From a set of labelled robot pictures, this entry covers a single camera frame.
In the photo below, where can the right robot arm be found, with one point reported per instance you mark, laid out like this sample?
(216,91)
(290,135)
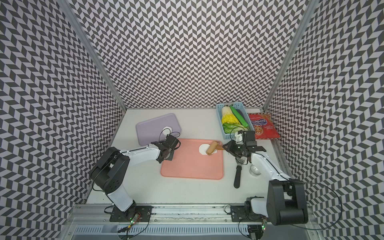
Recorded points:
(285,202)

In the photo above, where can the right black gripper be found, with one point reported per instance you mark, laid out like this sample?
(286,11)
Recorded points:
(232,144)

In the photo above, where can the white dough piece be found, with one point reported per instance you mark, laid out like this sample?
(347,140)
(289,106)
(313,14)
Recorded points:
(203,148)

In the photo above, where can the wooden dough roller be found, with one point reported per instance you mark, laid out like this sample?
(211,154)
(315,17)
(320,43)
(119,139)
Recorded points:
(214,146)

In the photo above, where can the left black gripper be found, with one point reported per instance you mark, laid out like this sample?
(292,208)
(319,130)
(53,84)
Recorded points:
(171,155)

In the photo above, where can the pink tray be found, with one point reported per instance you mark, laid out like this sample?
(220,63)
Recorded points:
(189,163)

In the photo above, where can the green cucumber toy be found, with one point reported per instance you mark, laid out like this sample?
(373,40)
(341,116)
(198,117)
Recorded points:
(239,117)

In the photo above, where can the yellow napa cabbage toy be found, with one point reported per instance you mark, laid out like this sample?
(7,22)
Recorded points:
(228,117)

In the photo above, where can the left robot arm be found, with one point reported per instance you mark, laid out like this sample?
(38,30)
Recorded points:
(111,169)

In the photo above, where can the black handled scraper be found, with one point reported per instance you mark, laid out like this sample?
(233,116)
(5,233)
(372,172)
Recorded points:
(237,180)

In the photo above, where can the green lettuce leaf toy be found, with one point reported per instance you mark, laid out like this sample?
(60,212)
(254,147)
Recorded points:
(233,128)

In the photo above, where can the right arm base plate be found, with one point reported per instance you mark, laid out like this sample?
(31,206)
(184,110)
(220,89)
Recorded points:
(245,213)

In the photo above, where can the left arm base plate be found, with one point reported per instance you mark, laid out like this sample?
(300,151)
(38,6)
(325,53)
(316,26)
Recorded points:
(144,213)

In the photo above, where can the light blue plastic basket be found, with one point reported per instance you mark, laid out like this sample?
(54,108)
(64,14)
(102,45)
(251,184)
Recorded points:
(240,109)

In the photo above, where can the lavender tray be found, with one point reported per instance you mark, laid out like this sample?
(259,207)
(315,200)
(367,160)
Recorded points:
(150,130)

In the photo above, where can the red snack bag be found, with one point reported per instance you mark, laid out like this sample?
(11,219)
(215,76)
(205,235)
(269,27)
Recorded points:
(263,126)

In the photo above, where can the round white dough disc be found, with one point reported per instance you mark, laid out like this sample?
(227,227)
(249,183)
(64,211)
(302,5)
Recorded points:
(167,130)

